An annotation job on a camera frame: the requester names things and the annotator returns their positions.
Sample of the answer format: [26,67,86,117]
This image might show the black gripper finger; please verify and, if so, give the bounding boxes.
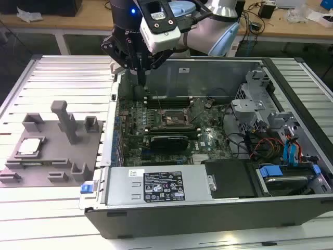
[100,36,143,86]
[142,48,174,86]

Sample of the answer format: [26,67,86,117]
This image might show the metal socket cover frame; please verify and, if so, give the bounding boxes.
[165,116,184,129]

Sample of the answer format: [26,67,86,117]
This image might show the silver CPU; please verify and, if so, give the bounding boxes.
[15,137,43,156]

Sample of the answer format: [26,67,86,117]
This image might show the CPU socket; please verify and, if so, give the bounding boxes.
[161,108,187,129]

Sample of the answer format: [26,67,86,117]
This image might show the RAM slot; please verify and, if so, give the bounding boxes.
[144,104,195,109]
[144,101,195,106]
[144,97,195,103]
[144,94,195,100]
[144,126,202,132]

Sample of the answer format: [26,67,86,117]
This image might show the long wooden desk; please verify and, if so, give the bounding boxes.
[0,0,333,44]

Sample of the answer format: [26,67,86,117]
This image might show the black graphics card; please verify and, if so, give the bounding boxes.
[148,134,190,152]

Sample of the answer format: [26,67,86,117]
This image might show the green motherboard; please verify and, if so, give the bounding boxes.
[114,97,234,167]

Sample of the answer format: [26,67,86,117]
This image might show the wide black computer box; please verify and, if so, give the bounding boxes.
[0,0,83,17]

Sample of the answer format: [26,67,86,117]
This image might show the crumpled white plastic bag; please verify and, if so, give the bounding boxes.
[16,6,44,23]

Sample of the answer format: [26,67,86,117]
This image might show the grey metal drive cage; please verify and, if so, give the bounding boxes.
[230,69,276,138]

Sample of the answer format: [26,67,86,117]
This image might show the silver chipset heatsink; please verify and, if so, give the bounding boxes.
[191,153,210,165]

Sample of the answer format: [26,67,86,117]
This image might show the small black adapter box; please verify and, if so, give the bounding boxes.
[258,4,276,19]

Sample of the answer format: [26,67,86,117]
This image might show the grey parts rack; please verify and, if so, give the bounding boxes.
[0,100,105,189]

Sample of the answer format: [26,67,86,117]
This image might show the silver power supply unit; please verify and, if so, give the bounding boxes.
[104,166,216,206]

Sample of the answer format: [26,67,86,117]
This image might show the black plastic drive cover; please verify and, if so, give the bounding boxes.
[201,159,260,200]

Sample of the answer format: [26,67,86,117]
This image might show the green RAM stick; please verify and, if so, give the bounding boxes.
[18,160,57,166]

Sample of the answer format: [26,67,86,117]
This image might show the flat white device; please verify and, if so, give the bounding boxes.
[275,0,305,7]

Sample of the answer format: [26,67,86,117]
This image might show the clear plastic bags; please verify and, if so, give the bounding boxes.
[285,4,323,24]

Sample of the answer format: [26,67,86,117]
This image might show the open PC case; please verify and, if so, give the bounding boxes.
[79,55,333,240]

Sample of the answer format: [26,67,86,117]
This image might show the white cardboard box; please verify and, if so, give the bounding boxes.
[321,14,333,28]

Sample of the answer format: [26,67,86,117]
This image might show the hard disk in blue carrier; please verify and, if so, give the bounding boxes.
[256,163,329,198]

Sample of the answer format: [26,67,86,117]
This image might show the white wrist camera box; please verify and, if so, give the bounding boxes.
[135,0,182,55]

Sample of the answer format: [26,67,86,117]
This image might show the black camera cable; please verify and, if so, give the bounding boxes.
[179,0,216,34]

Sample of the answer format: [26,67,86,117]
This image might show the silver metal bracket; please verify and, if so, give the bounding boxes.
[267,111,301,146]

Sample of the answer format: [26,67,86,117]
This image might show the red yellow power wire bundle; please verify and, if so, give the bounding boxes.
[253,137,284,158]

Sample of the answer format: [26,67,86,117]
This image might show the blue flat data wire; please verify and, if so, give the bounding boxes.
[283,140,292,165]
[291,142,301,167]

